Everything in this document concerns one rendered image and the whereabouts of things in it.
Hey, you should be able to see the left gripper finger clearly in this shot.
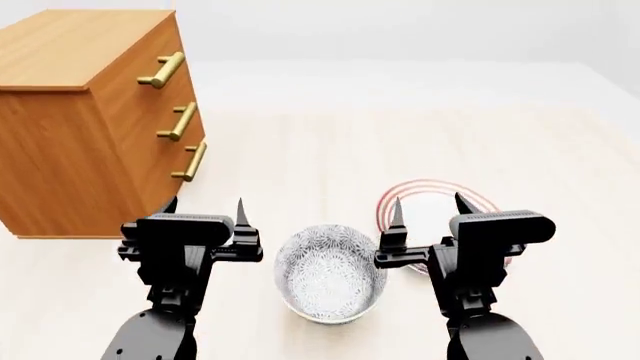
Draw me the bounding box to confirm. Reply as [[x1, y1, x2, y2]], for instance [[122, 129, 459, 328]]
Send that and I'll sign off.
[[231, 197, 263, 249], [158, 195, 180, 216]]

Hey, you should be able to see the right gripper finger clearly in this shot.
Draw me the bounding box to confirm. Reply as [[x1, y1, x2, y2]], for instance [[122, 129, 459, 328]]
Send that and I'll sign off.
[[453, 192, 482, 218], [378, 195, 413, 254]]

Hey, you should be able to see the wooden three-drawer cabinet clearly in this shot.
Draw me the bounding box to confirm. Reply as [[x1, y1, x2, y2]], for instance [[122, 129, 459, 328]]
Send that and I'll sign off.
[[0, 9, 209, 240]]

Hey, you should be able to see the white plate with red rings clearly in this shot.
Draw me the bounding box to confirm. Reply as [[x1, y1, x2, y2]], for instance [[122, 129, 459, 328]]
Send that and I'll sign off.
[[373, 178, 517, 278]]

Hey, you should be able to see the patterned glass bowl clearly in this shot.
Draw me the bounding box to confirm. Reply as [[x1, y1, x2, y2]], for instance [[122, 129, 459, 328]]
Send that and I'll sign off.
[[272, 223, 389, 326]]

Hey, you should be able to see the left gripper black camera box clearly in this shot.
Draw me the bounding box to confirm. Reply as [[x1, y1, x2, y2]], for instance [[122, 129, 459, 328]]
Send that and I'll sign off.
[[136, 212, 233, 249]]

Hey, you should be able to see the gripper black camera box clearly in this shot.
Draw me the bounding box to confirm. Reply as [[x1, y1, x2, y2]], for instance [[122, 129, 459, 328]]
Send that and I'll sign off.
[[136, 212, 233, 249], [448, 208, 558, 246]]

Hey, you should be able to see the right gripper black camera box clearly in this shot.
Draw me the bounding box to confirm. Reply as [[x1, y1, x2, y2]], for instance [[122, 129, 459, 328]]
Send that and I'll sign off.
[[448, 208, 558, 246]]

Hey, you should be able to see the wooden drawer with shortest handle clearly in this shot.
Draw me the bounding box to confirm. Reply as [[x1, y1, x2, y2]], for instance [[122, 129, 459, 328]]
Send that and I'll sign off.
[[123, 111, 209, 227]]

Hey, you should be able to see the short brass bar handle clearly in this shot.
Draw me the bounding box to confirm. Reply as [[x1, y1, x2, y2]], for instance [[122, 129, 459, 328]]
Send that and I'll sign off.
[[170, 141, 209, 183]]

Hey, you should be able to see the mid-length brass bar handle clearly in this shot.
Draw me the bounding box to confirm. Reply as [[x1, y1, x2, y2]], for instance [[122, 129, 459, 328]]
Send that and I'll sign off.
[[156, 101, 198, 143]]

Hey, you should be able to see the wooden drawer with mid-length handle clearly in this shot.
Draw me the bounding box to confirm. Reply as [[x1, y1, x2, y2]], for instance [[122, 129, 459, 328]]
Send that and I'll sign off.
[[106, 69, 205, 183]]

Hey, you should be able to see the long brass bar handle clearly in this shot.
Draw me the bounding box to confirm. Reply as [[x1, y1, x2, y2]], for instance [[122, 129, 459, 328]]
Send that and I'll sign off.
[[136, 51, 187, 90]]

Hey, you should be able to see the wooden drawer with longest handle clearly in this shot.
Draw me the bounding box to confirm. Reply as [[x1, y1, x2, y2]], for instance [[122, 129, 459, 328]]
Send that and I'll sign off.
[[88, 10, 195, 137]]

